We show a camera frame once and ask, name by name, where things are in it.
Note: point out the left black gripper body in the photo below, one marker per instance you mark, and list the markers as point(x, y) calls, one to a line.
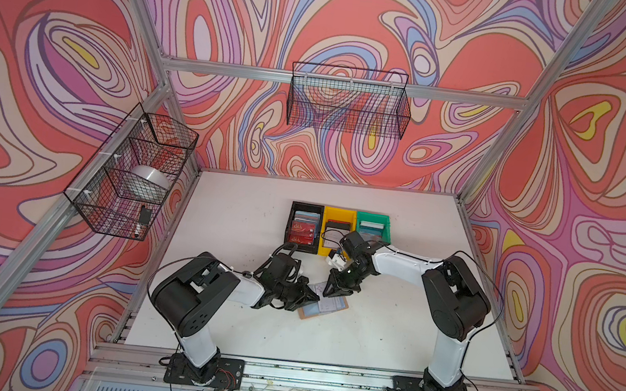
point(288, 293)

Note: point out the black wire basket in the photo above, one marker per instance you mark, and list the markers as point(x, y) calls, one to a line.
point(349, 99)
point(99, 193)

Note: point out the tan leather card holder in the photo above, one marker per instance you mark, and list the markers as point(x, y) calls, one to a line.
point(323, 307)

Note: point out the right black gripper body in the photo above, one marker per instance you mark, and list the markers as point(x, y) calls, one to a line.
point(352, 275)

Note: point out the red VIP cards stack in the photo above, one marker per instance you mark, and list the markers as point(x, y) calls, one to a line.
point(303, 227)

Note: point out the black plastic bin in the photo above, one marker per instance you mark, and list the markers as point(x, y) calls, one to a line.
point(303, 206)

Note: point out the green plastic bin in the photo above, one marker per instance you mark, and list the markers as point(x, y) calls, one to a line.
point(372, 226)

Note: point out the left black wire basket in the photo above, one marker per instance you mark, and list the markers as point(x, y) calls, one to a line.
point(99, 193)

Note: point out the white floral VIP card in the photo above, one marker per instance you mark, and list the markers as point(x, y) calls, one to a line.
point(319, 289)

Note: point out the yellow plastic bin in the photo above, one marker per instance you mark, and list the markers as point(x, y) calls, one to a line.
point(337, 223)

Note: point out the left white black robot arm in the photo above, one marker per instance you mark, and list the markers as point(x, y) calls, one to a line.
point(191, 295)

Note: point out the white roll in basket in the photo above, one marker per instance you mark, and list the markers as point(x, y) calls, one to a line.
point(148, 184)

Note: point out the back black wire basket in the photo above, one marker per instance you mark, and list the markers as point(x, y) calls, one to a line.
point(349, 99)

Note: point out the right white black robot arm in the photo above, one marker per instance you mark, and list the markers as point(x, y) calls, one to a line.
point(457, 303)

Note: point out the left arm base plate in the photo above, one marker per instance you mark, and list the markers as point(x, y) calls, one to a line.
point(219, 373)

